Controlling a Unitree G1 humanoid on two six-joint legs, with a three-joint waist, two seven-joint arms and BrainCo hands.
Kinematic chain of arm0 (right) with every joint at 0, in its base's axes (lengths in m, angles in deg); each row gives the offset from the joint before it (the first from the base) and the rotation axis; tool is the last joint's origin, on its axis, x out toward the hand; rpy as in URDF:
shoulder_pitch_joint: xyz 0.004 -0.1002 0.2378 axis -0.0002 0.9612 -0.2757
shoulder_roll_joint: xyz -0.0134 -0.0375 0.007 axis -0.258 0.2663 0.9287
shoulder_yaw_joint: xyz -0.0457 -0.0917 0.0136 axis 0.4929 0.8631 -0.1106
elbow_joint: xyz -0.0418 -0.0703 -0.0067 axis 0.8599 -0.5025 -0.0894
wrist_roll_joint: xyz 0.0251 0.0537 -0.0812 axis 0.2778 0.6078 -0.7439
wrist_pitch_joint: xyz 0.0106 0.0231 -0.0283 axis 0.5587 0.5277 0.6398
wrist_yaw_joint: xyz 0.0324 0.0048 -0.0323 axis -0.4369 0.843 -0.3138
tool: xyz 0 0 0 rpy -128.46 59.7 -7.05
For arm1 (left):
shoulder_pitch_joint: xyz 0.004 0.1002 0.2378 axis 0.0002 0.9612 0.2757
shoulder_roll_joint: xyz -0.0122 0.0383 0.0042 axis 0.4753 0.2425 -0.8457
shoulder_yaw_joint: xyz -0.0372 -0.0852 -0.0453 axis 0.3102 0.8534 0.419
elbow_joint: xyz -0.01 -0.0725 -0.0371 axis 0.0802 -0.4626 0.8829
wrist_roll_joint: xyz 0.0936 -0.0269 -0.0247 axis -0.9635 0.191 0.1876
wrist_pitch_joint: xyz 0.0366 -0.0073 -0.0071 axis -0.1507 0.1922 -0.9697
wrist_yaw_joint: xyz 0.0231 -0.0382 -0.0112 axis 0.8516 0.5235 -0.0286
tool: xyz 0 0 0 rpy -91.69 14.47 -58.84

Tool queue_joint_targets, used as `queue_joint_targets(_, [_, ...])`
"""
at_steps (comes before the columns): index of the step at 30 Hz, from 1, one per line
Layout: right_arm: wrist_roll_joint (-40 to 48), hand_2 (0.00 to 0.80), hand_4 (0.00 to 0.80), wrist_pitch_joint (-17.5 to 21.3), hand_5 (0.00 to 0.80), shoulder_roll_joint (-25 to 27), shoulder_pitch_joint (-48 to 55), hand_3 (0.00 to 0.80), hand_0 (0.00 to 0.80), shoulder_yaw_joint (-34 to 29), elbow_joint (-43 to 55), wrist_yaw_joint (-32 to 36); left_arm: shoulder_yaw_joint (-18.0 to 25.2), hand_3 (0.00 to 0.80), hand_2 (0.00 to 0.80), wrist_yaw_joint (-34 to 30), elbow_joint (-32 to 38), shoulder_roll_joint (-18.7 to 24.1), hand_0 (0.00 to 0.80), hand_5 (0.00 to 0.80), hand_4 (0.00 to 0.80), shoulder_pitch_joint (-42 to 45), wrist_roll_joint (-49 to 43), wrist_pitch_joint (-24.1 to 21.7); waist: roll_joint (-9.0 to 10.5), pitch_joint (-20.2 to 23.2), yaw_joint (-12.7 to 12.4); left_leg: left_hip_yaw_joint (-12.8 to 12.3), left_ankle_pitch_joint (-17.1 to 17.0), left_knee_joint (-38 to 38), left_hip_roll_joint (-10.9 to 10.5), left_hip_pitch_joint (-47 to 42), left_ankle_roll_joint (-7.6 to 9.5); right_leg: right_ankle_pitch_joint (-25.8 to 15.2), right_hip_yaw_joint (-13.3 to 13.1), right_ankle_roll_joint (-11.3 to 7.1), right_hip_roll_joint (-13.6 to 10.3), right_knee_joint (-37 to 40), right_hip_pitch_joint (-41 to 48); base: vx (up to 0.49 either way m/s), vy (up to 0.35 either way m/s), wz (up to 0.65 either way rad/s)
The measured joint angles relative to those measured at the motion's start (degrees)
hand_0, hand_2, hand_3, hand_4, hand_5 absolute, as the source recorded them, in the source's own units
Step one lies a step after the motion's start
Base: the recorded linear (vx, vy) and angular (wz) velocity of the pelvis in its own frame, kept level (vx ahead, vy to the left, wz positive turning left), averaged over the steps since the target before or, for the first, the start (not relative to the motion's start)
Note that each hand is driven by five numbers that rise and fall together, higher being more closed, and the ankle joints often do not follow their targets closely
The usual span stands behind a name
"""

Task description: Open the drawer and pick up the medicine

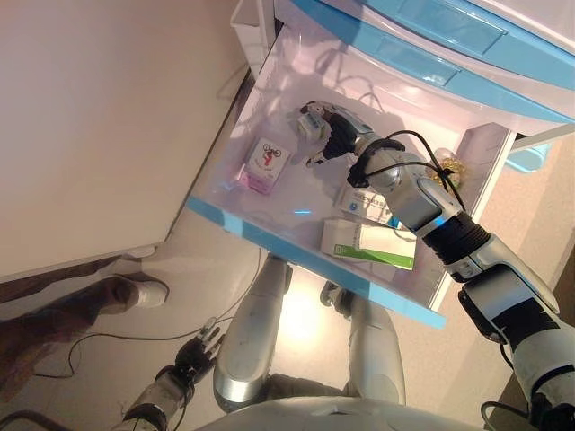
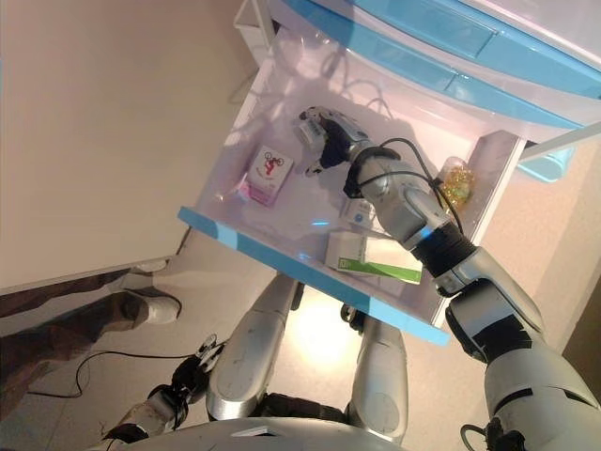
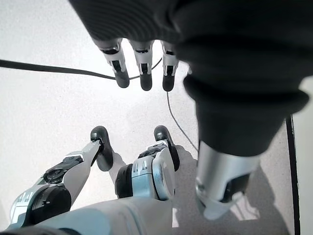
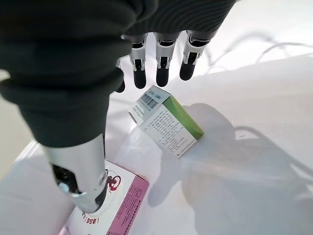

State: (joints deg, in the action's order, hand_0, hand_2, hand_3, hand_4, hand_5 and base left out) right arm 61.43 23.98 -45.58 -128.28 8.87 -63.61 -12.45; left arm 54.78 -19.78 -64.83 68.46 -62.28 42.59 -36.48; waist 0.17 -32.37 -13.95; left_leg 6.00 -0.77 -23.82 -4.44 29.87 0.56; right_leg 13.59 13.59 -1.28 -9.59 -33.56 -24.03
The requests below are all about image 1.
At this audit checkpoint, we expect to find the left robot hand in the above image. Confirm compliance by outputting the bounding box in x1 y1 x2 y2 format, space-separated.
173 316 226 387

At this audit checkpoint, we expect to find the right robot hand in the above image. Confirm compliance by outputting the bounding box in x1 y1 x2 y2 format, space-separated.
298 101 376 170

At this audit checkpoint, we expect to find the small green white medicine box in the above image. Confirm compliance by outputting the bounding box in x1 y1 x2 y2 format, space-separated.
294 110 333 145

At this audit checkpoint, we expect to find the blue faced cart drawer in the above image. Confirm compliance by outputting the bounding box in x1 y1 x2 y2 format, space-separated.
323 0 575 80
274 0 575 136
186 20 525 331

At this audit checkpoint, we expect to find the blue white medicine box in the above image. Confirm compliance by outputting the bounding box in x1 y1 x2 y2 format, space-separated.
336 183 408 230

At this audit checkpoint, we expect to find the pink white medicine box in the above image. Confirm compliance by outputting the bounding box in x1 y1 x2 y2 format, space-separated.
236 136 292 197

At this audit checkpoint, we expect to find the large green white medicine box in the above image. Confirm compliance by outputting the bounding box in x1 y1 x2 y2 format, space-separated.
320 218 418 271

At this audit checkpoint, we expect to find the white person shoe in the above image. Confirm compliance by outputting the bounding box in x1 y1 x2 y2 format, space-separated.
111 273 171 311

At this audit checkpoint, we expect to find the yellow capsule bottle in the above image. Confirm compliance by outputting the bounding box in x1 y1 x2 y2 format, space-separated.
433 147 468 192

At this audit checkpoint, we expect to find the grey robot torso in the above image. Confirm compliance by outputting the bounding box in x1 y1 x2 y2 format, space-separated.
192 394 491 431

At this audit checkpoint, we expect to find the brown trouser leg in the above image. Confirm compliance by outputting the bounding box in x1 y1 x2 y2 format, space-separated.
0 273 136 391

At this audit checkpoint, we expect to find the silver right robot leg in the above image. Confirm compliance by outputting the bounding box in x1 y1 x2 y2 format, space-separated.
319 280 408 408

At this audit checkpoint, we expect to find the blue lidded waste bin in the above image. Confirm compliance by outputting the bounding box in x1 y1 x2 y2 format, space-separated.
507 145 553 174

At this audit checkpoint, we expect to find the thin black floor cable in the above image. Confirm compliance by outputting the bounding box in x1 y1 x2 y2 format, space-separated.
33 246 264 378

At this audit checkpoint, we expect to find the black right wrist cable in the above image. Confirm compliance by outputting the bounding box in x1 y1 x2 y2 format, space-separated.
348 129 466 212

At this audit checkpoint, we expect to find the white wire cart basket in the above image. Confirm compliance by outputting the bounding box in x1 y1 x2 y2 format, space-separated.
231 0 276 77

